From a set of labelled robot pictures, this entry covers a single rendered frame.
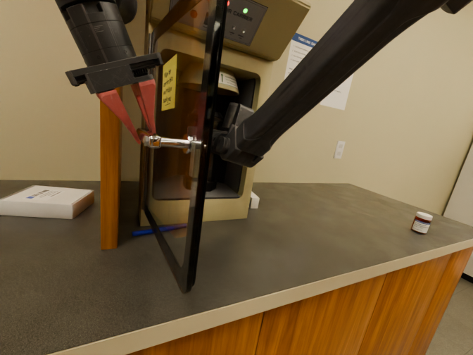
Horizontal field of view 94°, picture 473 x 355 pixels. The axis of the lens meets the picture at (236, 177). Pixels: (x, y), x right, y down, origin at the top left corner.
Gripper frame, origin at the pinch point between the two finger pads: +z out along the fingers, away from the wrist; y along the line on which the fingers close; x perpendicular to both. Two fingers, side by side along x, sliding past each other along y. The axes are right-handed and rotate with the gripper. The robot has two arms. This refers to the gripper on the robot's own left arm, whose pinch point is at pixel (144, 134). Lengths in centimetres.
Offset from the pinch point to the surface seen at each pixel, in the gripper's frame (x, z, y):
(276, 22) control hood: -11.9, -11.3, -37.3
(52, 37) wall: -68, -25, 7
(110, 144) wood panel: -13.6, 2.3, 4.7
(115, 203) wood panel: -13.2, 13.5, 9.2
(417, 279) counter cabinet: 16, 76, -65
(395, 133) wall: -45, 69, -173
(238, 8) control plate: -13.2, -14.9, -28.6
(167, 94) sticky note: -5.7, -3.8, -6.4
